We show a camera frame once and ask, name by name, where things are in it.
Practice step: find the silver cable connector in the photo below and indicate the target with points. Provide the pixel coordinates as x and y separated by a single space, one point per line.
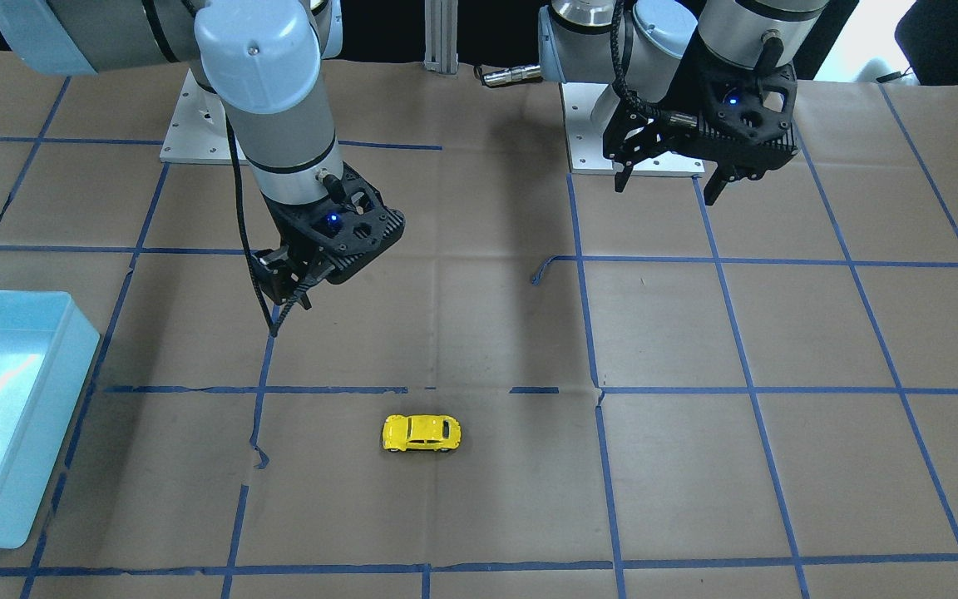
507 76

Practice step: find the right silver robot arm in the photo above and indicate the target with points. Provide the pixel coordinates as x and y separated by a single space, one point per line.
263 59

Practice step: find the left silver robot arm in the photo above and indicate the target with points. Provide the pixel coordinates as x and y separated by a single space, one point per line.
574 42

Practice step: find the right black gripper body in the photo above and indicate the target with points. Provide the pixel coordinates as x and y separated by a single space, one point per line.
289 225

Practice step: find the aluminium frame post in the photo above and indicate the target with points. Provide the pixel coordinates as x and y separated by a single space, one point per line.
440 36

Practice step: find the light blue plastic bin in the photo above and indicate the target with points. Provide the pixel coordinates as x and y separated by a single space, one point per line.
46 349

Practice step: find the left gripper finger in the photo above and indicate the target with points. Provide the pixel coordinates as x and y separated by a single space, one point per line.
626 159
724 174

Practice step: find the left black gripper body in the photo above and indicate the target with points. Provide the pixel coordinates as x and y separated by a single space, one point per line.
689 83

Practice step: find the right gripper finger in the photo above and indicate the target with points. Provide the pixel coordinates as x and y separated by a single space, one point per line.
318 271
274 274

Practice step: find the yellow beetle toy car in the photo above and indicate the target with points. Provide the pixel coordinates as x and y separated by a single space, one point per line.
421 432

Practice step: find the brown paper table cover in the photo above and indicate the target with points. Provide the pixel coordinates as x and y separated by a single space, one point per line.
757 399

